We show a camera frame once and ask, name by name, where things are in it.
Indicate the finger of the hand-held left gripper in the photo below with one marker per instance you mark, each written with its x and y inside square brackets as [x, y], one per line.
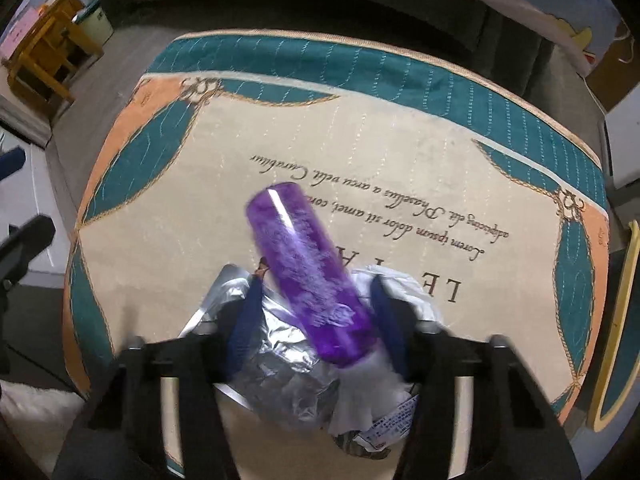
[11, 161]
[30, 240]

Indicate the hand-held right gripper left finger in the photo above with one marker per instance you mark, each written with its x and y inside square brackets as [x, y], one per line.
[245, 322]

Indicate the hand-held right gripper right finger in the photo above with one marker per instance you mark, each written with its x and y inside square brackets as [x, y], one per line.
[392, 320]

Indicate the silver foil bag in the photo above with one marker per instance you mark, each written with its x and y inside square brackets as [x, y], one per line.
[280, 377]

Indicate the purple plastic bottle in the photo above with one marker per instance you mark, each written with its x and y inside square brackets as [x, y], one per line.
[300, 260]

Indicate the yellow rimmed trash bin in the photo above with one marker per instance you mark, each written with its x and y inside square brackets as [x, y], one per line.
[607, 360]

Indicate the white storage box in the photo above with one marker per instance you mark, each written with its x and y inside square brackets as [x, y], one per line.
[45, 185]

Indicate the white labelled wrapper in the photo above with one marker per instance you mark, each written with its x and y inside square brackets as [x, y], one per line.
[387, 425]

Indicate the yellow wooden stool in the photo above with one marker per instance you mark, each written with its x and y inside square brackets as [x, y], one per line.
[45, 35]

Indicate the pink paper box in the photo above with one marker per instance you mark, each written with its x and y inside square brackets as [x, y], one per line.
[20, 30]

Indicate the white and green container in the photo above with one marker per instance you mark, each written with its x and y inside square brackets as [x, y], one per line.
[97, 25]

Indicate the white fluffy cloth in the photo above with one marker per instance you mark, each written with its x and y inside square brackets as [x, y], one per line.
[30, 412]

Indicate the teal and orange rug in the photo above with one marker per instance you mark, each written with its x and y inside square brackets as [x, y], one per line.
[400, 135]

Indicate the dark grey sofa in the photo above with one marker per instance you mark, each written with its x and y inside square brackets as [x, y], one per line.
[350, 25]

